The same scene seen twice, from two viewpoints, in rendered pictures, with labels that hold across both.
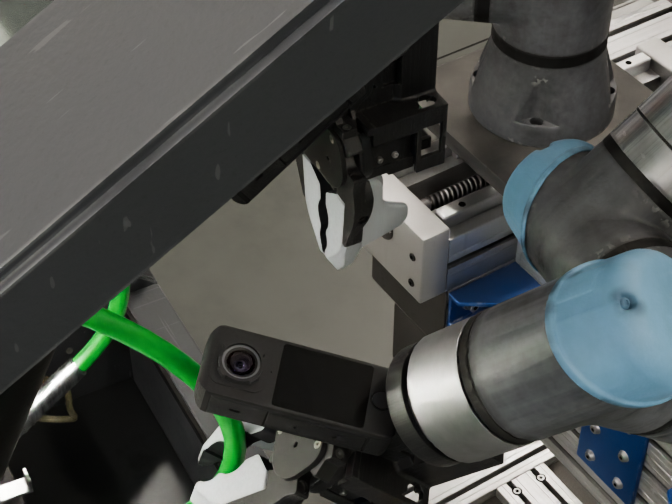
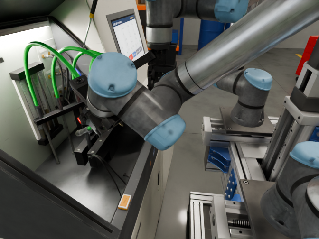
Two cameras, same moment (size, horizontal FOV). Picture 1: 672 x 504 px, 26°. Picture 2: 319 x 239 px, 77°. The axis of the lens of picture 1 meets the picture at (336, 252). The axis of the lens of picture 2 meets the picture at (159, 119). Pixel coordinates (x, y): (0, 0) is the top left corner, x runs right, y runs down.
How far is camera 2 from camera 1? 65 cm
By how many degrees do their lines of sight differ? 32
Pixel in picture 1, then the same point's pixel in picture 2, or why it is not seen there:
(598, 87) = (256, 116)
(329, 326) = not seen: hidden behind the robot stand
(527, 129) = (237, 119)
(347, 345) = not seen: hidden behind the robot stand
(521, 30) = (241, 96)
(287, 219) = not seen: hidden behind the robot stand
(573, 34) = (251, 100)
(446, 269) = (210, 140)
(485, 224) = (220, 135)
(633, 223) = (170, 82)
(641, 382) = (92, 81)
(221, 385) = (72, 82)
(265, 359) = (84, 82)
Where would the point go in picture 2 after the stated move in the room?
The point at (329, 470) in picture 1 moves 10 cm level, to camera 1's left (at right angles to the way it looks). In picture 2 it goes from (85, 111) to (64, 99)
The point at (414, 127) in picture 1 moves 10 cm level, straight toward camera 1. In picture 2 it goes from (164, 70) to (139, 79)
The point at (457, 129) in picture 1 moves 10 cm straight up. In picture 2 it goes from (224, 115) to (229, 97)
